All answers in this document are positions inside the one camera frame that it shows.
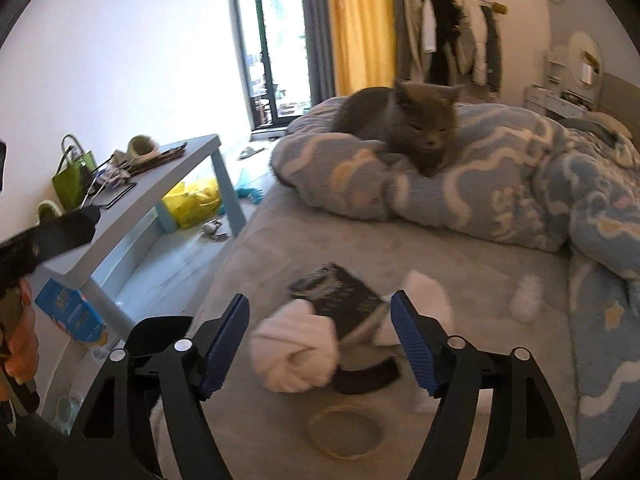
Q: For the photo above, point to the teal floor toy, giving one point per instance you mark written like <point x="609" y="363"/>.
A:
<point x="248" y="187"/>

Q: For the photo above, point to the white slipper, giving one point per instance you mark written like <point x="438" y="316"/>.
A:
<point x="141" y="146"/>
<point x="48" y="210"/>

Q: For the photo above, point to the white dressing table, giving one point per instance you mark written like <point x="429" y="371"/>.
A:
<point x="550" y="97"/>

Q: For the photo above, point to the grey bed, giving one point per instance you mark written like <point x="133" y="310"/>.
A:
<point x="280" y="240"/>

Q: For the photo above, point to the round mirror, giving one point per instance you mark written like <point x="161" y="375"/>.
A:
<point x="582" y="47"/>

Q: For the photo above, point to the brown wooden sticks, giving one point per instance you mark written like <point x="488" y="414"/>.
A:
<point x="160" y="154"/>

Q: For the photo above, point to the green tote bag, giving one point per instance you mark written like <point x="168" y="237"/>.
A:
<point x="70" y="180"/>

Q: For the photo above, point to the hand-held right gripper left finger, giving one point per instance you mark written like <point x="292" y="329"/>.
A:
<point x="227" y="345"/>

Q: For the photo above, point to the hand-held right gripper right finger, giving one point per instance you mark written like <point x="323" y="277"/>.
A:
<point x="415" y="345"/>

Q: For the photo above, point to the white hanging shirt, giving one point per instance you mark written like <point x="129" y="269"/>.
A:
<point x="429" y="27"/>

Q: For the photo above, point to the grey curtain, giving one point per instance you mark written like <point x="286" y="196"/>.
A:
<point x="315" y="35"/>

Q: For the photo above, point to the large white tissue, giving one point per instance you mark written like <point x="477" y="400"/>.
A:
<point x="295" y="355"/>

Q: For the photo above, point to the grey cat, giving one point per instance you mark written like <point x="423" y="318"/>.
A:
<point x="390" y="115"/>

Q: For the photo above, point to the beige hanging coat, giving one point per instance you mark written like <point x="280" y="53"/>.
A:
<point x="412" y="35"/>

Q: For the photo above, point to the yellow plastic bag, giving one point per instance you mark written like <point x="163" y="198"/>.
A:
<point x="192" y="205"/>

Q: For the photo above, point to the white slipper near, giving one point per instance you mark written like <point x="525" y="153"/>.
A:
<point x="48" y="210"/>

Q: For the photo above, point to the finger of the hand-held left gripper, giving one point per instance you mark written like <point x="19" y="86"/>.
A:
<point x="70" y="232"/>

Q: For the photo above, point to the person's left hand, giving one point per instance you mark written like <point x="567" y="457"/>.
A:
<point x="27" y="345"/>

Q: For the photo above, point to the blue patterned blanket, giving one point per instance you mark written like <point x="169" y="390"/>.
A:
<point x="500" y="175"/>

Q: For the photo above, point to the yellow curtain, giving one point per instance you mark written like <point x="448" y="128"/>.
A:
<point x="360" y="25"/>

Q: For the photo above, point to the grey hanging garment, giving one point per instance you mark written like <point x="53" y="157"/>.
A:
<point x="492" y="50"/>

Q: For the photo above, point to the black plastic piece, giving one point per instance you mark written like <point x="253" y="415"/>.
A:
<point x="365" y="380"/>

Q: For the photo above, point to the light hanging jacket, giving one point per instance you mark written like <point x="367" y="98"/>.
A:
<point x="472" y="45"/>

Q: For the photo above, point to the glass balcony door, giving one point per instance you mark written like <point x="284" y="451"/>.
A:
<point x="280" y="35"/>

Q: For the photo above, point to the pair of floor slippers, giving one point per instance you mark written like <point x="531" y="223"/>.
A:
<point x="248" y="152"/>

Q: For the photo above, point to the beige pillow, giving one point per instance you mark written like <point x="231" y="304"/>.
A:
<point x="605" y="122"/>

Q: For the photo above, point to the black hanging jacket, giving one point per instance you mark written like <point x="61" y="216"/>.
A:
<point x="445" y="20"/>

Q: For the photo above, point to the white slipper far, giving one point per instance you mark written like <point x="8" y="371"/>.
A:
<point x="141" y="146"/>

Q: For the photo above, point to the grey headboard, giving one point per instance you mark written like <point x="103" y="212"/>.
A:
<point x="620" y="95"/>

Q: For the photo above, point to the light grey table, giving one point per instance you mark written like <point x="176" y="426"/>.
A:
<point x="130" y="210"/>

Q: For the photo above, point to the blue printed packet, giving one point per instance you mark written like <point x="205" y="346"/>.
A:
<point x="65" y="310"/>

